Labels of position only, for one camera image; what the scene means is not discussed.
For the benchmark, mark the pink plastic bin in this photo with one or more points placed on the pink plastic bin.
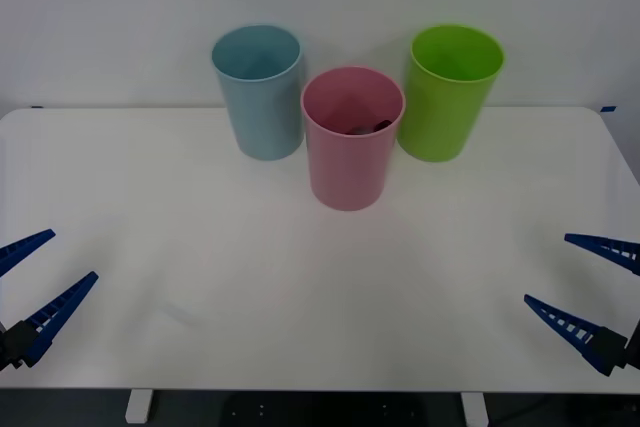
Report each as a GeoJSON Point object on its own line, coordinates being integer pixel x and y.
{"type": "Point", "coordinates": [347, 172]}

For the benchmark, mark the green plastic bin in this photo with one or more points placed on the green plastic bin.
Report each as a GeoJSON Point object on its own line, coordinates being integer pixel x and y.
{"type": "Point", "coordinates": [445, 117]}

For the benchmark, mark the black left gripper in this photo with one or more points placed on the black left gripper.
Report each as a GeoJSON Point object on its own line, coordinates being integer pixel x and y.
{"type": "Point", "coordinates": [2, 347]}

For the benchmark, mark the white table leg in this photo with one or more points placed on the white table leg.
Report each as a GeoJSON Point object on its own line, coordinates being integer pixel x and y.
{"type": "Point", "coordinates": [475, 409]}
{"type": "Point", "coordinates": [138, 406]}

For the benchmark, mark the pale blue plastic bin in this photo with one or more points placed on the pale blue plastic bin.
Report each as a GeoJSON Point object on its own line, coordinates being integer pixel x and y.
{"type": "Point", "coordinates": [265, 112]}

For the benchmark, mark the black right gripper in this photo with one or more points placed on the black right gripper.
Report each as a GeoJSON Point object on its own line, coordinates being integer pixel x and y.
{"type": "Point", "coordinates": [634, 347]}

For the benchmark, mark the dark drink bottle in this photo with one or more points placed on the dark drink bottle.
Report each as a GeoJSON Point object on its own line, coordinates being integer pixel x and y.
{"type": "Point", "coordinates": [367, 130]}

